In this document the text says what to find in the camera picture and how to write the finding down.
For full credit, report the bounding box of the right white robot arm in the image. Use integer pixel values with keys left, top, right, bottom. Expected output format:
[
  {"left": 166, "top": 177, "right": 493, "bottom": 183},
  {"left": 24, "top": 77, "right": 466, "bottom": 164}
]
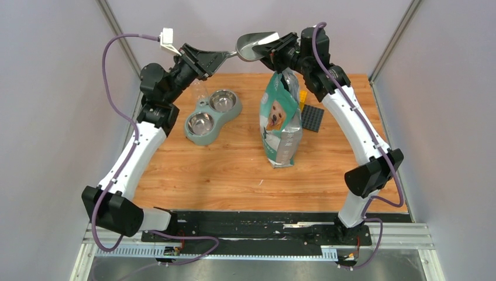
[{"left": 251, "top": 22, "right": 405, "bottom": 245}]

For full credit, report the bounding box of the yellow building block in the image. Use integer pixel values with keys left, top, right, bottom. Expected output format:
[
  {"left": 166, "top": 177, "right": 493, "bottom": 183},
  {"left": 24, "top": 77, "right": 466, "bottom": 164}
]
[{"left": 298, "top": 90, "right": 308, "bottom": 112}]

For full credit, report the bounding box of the grey metal food scoop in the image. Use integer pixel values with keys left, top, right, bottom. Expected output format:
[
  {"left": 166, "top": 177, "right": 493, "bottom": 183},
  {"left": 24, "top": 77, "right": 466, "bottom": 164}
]
[{"left": 228, "top": 32, "right": 280, "bottom": 62}]

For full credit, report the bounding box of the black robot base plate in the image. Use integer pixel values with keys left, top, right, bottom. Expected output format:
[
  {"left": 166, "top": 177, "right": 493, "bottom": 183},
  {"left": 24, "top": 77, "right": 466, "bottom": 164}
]
[{"left": 139, "top": 209, "right": 373, "bottom": 257}]

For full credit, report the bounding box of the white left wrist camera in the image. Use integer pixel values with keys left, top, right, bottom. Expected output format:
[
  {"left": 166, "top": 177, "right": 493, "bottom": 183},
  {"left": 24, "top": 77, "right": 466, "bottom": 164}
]
[{"left": 159, "top": 28, "right": 181, "bottom": 56}]

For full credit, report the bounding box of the teal double pet bowl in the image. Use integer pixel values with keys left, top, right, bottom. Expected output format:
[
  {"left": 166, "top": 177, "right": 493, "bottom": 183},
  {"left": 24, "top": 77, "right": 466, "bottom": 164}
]
[{"left": 184, "top": 89, "right": 243, "bottom": 146}]

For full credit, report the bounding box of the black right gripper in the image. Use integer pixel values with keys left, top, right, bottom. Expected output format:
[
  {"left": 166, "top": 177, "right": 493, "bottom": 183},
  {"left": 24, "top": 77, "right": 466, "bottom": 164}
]
[{"left": 253, "top": 32, "right": 311, "bottom": 76}]

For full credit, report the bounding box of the slotted grey cable duct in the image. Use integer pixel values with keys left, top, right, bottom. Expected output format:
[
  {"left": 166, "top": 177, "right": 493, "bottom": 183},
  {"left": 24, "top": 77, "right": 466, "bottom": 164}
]
[{"left": 95, "top": 240, "right": 338, "bottom": 262}]

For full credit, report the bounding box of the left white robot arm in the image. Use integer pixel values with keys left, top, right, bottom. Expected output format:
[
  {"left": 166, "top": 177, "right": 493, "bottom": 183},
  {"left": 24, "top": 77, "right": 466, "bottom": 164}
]
[{"left": 82, "top": 44, "right": 236, "bottom": 242}]

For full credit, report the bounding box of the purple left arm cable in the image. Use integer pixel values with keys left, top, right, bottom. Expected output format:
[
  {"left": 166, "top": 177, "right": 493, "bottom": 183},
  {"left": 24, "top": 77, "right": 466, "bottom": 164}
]
[{"left": 89, "top": 33, "right": 221, "bottom": 281}]

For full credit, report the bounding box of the dark grey building baseplate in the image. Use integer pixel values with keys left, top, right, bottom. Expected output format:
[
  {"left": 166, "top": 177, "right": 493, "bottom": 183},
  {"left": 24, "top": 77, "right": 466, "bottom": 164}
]
[{"left": 301, "top": 104, "right": 325, "bottom": 132}]

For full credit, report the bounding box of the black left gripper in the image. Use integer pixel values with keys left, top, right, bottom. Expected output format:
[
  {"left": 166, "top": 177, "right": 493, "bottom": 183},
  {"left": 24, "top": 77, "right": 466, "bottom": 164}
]
[{"left": 164, "top": 43, "right": 230, "bottom": 105}]

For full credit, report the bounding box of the green pet food bag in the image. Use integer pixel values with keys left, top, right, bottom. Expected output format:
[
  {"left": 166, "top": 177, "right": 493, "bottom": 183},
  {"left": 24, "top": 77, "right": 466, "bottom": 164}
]
[{"left": 259, "top": 68, "right": 303, "bottom": 168}]

